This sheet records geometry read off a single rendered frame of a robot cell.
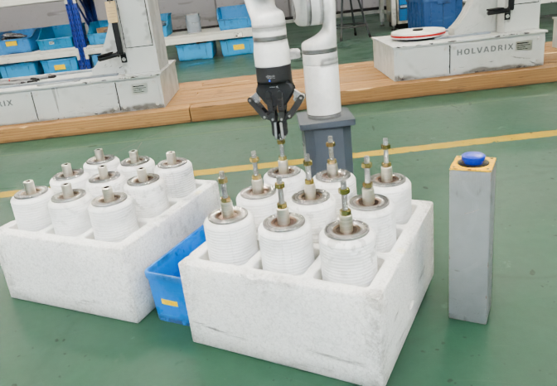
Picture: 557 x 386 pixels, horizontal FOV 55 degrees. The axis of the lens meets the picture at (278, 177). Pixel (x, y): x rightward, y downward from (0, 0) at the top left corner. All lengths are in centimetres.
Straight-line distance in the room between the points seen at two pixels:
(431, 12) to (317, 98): 407
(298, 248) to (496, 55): 237
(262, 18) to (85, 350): 75
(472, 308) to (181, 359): 56
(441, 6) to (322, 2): 411
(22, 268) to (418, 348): 89
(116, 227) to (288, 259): 42
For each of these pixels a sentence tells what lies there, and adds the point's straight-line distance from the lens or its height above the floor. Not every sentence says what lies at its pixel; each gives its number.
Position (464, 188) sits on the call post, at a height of 28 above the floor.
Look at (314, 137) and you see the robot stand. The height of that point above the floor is 26.
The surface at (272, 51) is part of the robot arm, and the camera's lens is 110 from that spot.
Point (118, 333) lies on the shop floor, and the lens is 121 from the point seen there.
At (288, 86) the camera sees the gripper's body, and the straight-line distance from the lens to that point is 113.
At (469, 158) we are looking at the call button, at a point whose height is 33.
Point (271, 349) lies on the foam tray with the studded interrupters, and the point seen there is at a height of 3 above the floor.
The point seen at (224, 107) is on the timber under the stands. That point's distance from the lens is 286.
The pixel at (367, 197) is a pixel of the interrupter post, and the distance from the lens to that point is 99.
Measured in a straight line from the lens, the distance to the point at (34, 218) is 135.
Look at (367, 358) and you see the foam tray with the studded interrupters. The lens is 93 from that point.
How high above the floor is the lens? 65
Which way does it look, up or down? 20 degrees down
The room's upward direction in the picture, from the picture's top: 6 degrees counter-clockwise
